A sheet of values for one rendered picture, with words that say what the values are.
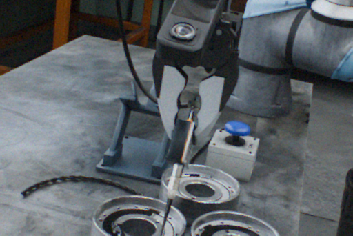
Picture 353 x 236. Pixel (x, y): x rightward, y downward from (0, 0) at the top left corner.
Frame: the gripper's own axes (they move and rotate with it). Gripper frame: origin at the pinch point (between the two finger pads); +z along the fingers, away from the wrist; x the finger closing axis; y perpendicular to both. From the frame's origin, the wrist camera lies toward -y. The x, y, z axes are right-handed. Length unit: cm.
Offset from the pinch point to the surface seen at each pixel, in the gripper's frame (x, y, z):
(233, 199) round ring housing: -6.8, 4.8, 9.3
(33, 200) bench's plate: 17.6, 0.1, 13.3
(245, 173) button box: -7.3, 18.6, 12.0
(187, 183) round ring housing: -0.2, 8.1, 10.4
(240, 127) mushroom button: -5.0, 21.2, 5.9
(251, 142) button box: -7.2, 23.4, 8.9
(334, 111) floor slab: -49, 313, 95
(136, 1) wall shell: 117, 402, 67
